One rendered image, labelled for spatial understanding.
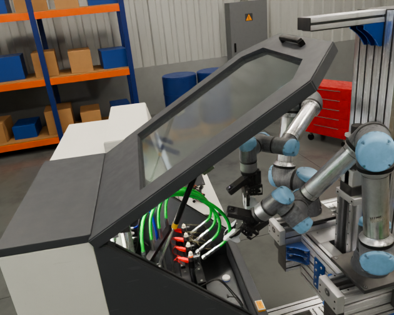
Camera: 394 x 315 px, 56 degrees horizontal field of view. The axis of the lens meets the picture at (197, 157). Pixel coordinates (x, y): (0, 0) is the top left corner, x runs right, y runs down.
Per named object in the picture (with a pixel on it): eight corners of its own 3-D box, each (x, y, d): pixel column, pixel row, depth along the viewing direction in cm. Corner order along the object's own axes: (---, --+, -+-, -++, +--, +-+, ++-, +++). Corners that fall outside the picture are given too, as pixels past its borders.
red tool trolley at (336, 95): (304, 140, 579) (305, 85, 546) (321, 132, 605) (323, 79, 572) (346, 150, 528) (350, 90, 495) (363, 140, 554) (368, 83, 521)
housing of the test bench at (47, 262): (156, 510, 170) (90, 234, 113) (92, 527, 167) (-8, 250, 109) (145, 295, 298) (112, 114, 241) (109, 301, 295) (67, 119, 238)
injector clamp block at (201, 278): (208, 307, 170) (206, 280, 164) (187, 312, 169) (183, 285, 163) (196, 261, 201) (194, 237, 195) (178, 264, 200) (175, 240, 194)
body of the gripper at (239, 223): (249, 241, 153) (269, 227, 146) (232, 230, 151) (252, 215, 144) (249, 227, 159) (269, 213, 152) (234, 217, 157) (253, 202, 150)
